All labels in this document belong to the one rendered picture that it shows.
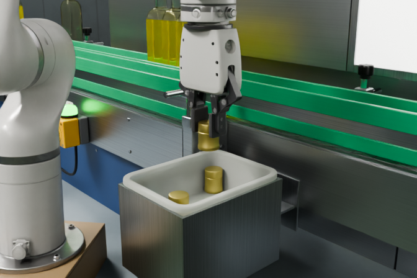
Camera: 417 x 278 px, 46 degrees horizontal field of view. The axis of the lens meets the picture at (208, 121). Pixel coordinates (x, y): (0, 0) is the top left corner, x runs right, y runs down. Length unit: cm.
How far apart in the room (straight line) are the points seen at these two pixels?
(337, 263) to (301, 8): 54
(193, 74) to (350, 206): 34
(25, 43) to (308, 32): 56
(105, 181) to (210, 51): 67
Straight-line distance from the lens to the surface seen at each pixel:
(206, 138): 78
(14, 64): 82
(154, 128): 103
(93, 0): 371
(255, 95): 96
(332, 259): 113
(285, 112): 92
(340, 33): 102
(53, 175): 92
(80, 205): 137
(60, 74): 93
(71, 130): 126
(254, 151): 96
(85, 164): 139
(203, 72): 75
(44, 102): 92
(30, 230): 94
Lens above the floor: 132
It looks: 16 degrees down
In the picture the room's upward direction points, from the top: straight up
